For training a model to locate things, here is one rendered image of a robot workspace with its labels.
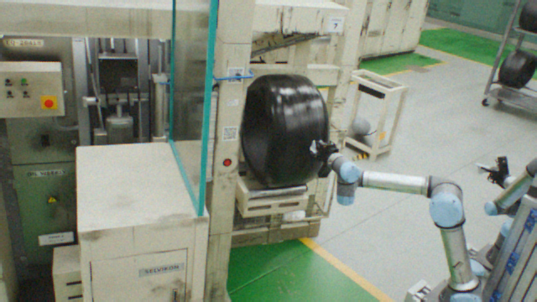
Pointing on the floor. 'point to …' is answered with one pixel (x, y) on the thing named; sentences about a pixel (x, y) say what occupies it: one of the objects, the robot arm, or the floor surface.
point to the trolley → (516, 63)
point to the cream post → (227, 32)
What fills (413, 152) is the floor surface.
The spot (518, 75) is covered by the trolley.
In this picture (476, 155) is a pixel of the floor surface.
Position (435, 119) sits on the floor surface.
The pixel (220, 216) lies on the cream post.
